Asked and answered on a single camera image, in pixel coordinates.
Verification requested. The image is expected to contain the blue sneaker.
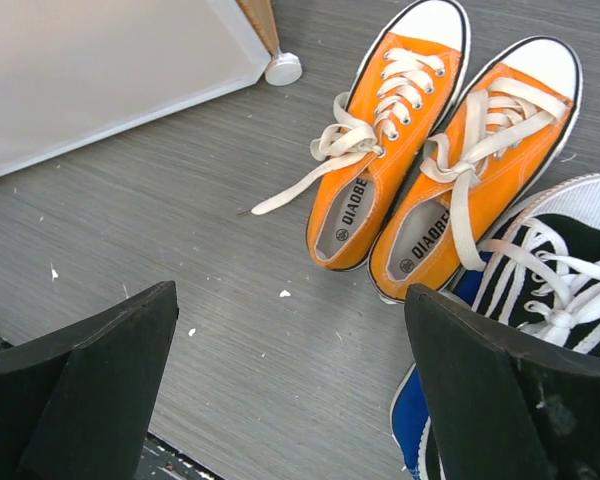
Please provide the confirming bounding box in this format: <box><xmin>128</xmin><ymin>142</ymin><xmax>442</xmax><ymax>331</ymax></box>
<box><xmin>389</xmin><ymin>254</ymin><xmax>496</xmax><ymax>480</ymax></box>

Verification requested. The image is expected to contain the orange sneaker one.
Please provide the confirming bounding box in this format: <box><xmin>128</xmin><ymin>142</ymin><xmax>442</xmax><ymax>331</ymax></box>
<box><xmin>368</xmin><ymin>36</ymin><xmax>583</xmax><ymax>304</ymax></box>
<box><xmin>250</xmin><ymin>1</ymin><xmax>471</xmax><ymax>271</ymax></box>

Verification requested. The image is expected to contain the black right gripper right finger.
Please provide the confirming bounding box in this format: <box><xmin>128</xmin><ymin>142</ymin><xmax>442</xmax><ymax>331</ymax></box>
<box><xmin>404</xmin><ymin>285</ymin><xmax>600</xmax><ymax>479</ymax></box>

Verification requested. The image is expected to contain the black white sneaker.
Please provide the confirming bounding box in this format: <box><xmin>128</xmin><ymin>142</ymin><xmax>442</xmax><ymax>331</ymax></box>
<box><xmin>471</xmin><ymin>173</ymin><xmax>600</xmax><ymax>358</ymax></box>

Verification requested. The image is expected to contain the wooden shoe cabinet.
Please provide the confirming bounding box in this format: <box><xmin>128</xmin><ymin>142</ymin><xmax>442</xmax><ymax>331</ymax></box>
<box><xmin>0</xmin><ymin>1</ymin><xmax>302</xmax><ymax>177</ymax></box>

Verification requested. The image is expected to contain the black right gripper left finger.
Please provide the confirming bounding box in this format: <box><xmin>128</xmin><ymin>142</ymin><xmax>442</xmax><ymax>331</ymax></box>
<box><xmin>0</xmin><ymin>281</ymin><xmax>179</xmax><ymax>479</ymax></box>

